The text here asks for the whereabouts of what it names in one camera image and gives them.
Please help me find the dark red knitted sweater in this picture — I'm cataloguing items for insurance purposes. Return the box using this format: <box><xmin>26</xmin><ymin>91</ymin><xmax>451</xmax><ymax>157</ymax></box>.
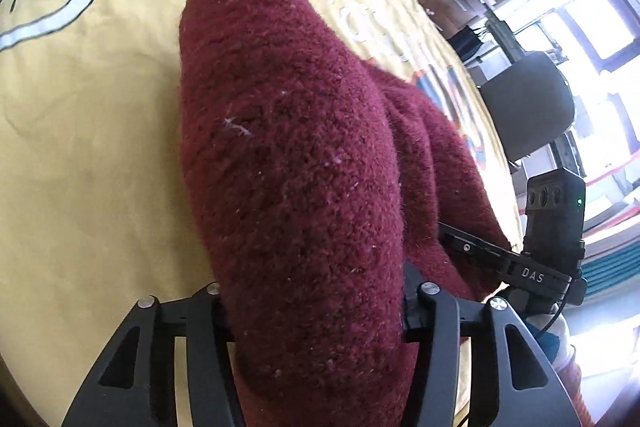
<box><xmin>179</xmin><ymin>0</ymin><xmax>508</xmax><ymax>426</ymax></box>

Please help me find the dark grey office chair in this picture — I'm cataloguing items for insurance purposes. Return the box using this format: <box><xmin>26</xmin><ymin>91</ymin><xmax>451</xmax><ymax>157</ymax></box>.
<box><xmin>480</xmin><ymin>51</ymin><xmax>575</xmax><ymax>162</ymax></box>

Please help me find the yellow printed bed cover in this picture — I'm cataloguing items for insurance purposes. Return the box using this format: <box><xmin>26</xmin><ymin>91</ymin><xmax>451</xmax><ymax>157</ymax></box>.
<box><xmin>1</xmin><ymin>0</ymin><xmax>522</xmax><ymax>426</ymax></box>

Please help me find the black camera box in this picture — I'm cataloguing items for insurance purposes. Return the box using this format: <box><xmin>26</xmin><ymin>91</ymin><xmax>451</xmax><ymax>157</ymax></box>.
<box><xmin>524</xmin><ymin>168</ymin><xmax>586</xmax><ymax>277</ymax></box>

